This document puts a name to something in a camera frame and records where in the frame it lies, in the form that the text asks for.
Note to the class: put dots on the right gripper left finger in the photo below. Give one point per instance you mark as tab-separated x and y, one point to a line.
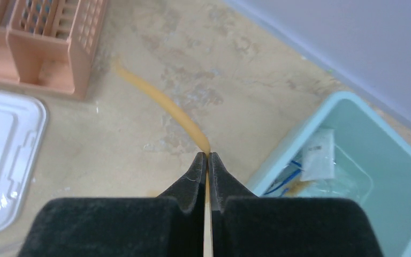
170	224

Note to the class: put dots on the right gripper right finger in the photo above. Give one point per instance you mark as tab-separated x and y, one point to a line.
243	224

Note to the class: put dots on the tan rubber tubing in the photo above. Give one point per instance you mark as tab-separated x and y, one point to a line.
176	112

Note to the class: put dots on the small white plastic packet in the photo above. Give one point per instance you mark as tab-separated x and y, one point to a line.
318	156

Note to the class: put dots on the blue safety glasses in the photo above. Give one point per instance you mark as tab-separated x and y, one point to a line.
285	181

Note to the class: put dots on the teal plastic bin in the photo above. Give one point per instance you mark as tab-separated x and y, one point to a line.
372	167

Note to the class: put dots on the white storage box lid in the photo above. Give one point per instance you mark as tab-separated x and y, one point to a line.
23	120

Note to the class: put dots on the pink plastic organizer rack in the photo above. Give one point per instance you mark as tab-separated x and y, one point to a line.
49	46

